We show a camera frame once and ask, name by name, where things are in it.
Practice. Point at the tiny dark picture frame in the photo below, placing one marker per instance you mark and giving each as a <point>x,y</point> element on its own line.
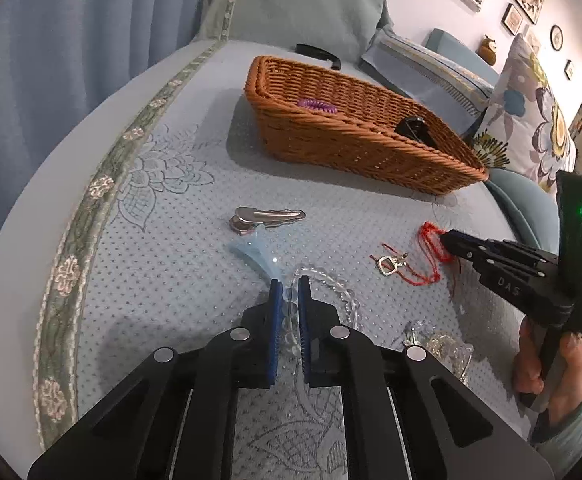
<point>569,68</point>

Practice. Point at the teal cushion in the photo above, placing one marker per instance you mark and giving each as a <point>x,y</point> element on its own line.
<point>526,205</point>

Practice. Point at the person's right hand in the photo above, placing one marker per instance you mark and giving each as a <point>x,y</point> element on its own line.
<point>568,375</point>

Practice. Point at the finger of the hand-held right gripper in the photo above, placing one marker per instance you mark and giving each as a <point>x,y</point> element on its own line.
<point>466,246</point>
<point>508,285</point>

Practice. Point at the floral print cushion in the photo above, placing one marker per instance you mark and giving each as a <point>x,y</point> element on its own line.
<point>526,110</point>

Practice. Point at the blue curtain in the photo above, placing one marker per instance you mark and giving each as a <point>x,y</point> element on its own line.
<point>61,45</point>

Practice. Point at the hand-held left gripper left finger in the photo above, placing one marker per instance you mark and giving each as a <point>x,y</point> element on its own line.
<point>274,320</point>

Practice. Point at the silver rhinestone hair accessory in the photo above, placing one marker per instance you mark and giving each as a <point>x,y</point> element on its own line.
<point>441,347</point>

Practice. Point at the light blue embroidered bedspread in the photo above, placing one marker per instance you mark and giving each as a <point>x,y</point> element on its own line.
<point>171,240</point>

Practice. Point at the person's right forearm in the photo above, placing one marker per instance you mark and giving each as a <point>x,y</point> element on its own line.
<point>573,440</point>

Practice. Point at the brown owl figurine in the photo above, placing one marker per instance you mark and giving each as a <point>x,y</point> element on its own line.
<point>488,49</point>

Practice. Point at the silver metal hair clip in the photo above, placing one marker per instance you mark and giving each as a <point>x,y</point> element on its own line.
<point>266,216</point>

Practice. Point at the small dark picture frame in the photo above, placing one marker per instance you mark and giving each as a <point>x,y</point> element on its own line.
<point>512,19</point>

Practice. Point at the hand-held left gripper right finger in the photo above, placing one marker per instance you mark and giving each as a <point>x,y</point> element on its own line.
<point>304,332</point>

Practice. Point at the black claw hair clip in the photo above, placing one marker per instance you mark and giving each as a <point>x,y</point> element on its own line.
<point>416,130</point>

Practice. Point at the teal headboard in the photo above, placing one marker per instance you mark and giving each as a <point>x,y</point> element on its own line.
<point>458,50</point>

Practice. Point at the grey-blue folded blanket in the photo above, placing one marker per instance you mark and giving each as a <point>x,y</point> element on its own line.
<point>301,5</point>

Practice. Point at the blue striped pillow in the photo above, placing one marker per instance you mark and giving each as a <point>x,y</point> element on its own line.
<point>421,67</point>

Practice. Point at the round wall clock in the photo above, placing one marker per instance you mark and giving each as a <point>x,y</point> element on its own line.
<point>557,37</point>

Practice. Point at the brown wicker basket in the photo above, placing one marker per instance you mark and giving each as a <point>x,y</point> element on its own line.
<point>351,142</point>

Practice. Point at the light blue hair comb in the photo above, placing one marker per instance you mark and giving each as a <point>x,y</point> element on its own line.
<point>256,256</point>

